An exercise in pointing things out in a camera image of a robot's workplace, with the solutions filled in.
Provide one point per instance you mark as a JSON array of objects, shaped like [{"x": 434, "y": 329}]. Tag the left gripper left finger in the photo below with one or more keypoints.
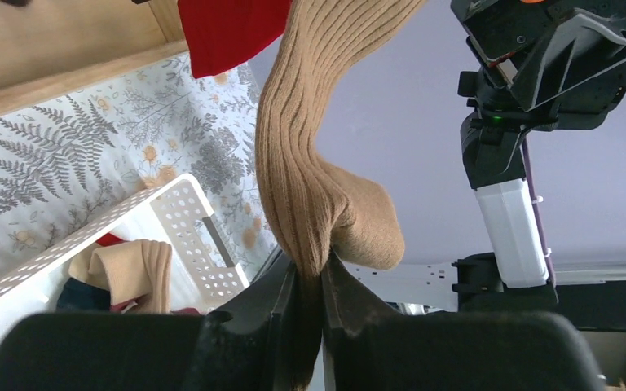
[{"x": 245, "y": 344}]

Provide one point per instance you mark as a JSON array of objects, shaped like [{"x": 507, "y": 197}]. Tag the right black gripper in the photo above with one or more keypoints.
[{"x": 544, "y": 65}]

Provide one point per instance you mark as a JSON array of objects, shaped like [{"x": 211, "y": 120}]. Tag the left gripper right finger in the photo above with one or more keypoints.
[{"x": 368, "y": 345}]

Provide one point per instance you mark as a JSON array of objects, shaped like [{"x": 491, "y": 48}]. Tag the beige purple striped sock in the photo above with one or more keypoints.
[{"x": 138, "y": 275}]

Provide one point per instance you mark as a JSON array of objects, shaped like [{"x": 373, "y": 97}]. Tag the tan ribbed sock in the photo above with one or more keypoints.
[{"x": 312, "y": 206}]

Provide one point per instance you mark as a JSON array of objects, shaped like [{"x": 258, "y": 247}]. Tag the navy sock beige red cuff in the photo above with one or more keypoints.
[{"x": 85, "y": 290}]

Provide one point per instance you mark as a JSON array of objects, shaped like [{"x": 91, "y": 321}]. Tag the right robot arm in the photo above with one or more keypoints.
[{"x": 517, "y": 274}]

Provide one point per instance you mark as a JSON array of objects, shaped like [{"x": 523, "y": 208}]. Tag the white plastic basket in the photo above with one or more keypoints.
[{"x": 203, "y": 274}]

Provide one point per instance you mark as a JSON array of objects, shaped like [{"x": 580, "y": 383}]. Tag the floral table mat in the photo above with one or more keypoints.
[{"x": 68, "y": 160}]

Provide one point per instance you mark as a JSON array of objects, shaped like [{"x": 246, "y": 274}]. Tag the wooden hanging rack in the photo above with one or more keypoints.
[{"x": 51, "y": 48}]

